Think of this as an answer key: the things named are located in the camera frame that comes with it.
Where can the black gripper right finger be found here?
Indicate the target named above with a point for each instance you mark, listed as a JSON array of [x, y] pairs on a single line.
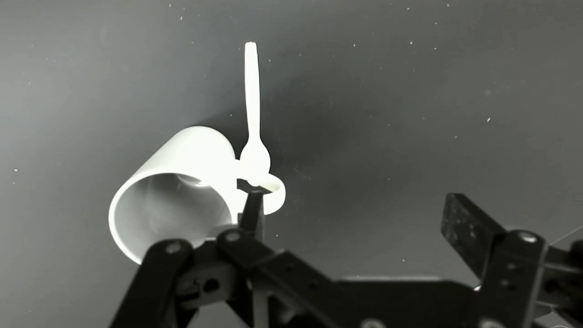
[[497, 255]]

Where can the white plastic spoon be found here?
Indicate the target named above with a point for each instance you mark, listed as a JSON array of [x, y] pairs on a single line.
[[249, 91]]

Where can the white ceramic cup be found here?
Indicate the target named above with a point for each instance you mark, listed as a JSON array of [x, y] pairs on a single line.
[[174, 183]]

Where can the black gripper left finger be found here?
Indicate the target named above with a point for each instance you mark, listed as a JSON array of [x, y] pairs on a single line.
[[273, 266]]

